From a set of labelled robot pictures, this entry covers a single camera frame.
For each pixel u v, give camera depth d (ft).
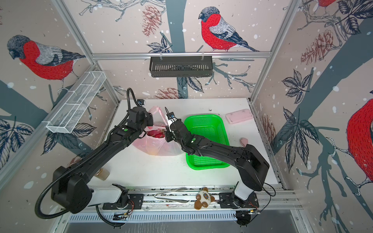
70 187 1.30
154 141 2.60
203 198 2.38
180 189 2.53
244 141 3.06
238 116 3.59
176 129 1.90
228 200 2.41
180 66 3.49
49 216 1.31
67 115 2.39
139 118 2.04
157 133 3.04
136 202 2.40
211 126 3.40
